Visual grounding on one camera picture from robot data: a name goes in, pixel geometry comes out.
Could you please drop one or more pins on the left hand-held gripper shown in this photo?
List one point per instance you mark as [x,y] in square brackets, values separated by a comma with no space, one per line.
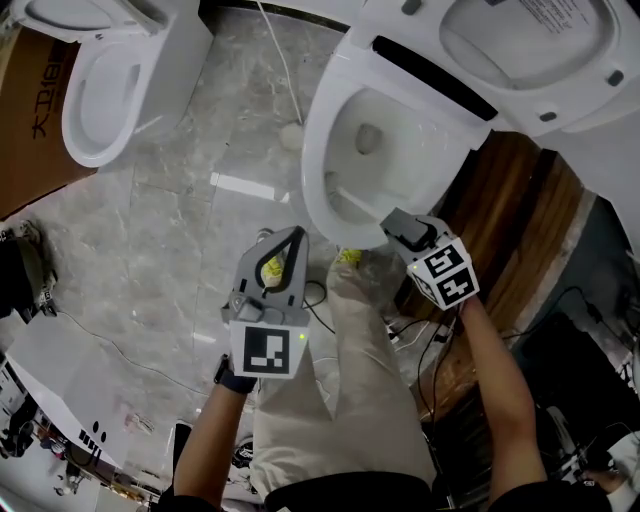
[267,350]

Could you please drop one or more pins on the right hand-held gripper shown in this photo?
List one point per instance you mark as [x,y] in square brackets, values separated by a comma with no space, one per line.
[447,277]

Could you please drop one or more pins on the white toilet brush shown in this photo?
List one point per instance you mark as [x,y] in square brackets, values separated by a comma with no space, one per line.
[360,200]

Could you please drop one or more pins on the white smart toilet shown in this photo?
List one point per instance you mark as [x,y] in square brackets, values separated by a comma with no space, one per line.
[320,165]

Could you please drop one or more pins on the person's right forearm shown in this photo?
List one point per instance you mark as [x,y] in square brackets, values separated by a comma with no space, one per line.
[500,400]

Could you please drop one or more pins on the person's left forearm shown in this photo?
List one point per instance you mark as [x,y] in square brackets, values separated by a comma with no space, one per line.
[210,440]

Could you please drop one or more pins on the compact white toilet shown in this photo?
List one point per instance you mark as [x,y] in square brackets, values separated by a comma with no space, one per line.
[165,65]

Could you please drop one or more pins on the person's left shoe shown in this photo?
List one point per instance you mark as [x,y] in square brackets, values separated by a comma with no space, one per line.
[272,267]

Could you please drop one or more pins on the person's shoe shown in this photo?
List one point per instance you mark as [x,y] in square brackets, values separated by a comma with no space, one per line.
[349,256]
[272,267]

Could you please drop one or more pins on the person's right shoe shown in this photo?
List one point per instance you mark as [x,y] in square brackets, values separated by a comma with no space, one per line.
[349,256]

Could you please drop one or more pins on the white power adapter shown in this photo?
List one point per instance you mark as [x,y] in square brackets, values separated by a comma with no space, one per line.
[393,333]

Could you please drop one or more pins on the brown wooden plank stack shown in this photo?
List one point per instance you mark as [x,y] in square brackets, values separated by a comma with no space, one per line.
[510,210]

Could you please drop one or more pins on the black wrist watch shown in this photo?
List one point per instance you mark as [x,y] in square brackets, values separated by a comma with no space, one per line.
[235,382]

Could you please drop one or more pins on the white round floor cap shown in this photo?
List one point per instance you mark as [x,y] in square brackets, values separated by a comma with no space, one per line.
[291,136]

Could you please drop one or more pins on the person's beige trousers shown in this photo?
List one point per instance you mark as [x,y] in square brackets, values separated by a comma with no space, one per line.
[360,390]

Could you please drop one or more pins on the dark raised platform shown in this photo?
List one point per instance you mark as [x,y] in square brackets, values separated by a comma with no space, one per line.
[600,260]

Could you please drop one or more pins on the black storage case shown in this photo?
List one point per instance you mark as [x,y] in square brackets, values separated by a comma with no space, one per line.
[565,380]

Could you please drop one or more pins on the person's black shirt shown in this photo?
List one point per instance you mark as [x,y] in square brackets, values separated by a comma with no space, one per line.
[350,495]

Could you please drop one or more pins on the white board panel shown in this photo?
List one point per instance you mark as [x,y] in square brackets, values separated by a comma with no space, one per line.
[60,370]

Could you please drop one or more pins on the large cardboard box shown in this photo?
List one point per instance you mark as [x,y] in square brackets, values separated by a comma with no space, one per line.
[25,165]

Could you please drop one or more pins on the black device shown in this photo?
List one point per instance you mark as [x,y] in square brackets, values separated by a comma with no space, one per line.
[17,430]

